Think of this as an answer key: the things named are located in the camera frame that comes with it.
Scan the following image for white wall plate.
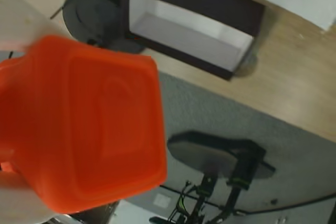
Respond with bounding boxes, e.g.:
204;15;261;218
153;193;172;208

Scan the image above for brown box with white inside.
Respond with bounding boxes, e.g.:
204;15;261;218
122;0;266;81

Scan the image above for black lamp cable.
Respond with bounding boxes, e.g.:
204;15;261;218
49;5;66;21

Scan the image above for orange cube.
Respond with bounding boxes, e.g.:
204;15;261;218
0;34;169;215

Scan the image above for black desk lamp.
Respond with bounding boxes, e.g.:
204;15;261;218
62;0;145;55

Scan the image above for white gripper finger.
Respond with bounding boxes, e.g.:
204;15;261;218
0;0;77;52
0;170;55;224

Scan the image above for black office chair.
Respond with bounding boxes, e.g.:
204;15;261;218
149;130;277;224

